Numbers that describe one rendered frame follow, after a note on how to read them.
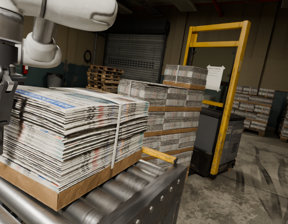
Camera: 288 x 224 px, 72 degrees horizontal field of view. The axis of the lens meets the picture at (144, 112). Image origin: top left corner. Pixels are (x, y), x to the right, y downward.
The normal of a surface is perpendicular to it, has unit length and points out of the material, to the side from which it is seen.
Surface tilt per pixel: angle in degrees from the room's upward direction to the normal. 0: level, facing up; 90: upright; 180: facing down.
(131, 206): 0
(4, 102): 103
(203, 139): 90
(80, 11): 120
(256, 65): 90
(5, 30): 90
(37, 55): 132
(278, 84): 90
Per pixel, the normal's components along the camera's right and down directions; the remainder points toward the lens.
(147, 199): 0.14, -0.98
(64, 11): 0.26, 0.81
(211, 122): -0.74, 0.00
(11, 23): 0.91, 0.20
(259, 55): -0.52, 0.07
